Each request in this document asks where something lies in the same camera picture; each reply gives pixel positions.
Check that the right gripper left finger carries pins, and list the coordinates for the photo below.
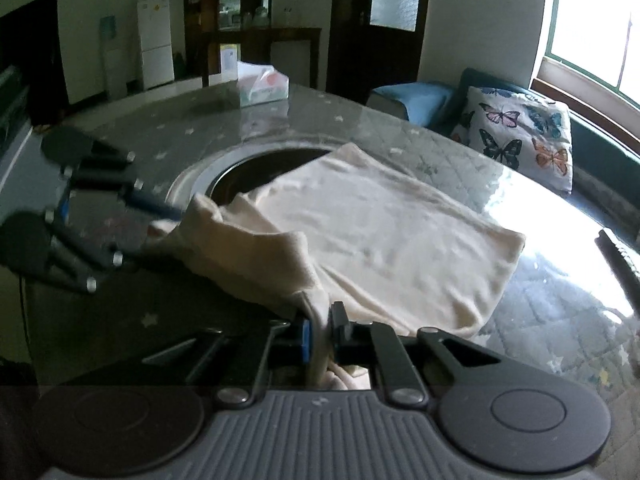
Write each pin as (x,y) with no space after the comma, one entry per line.
(275,355)

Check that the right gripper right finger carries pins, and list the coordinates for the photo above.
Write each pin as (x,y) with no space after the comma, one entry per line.
(377,348)

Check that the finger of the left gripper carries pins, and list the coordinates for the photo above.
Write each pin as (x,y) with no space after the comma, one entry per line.
(129,190)
(128,260)

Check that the cream knit garment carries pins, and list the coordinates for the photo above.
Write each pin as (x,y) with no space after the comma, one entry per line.
(346,228)

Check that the round black cooktop inset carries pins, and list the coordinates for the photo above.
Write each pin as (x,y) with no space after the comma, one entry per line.
(257,170)

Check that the tissue box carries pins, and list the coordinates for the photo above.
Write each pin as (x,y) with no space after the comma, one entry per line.
(260,84)

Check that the white refrigerator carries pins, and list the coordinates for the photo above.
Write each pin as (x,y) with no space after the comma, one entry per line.
(154,33)

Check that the dark wooden cabinet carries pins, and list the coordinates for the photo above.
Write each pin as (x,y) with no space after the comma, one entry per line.
(245,24)

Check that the butterfly print pillow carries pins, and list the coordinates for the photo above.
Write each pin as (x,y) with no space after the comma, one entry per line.
(528,134)

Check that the black remote control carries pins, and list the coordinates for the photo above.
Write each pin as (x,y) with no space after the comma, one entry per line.
(621,264)

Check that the dark door with glass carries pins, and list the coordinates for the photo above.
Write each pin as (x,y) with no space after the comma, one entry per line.
(373,43)

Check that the teal corner sofa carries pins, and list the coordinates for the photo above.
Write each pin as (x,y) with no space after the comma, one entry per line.
(604,170)

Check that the window with green frame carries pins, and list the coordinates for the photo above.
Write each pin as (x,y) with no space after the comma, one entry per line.
(599,39)

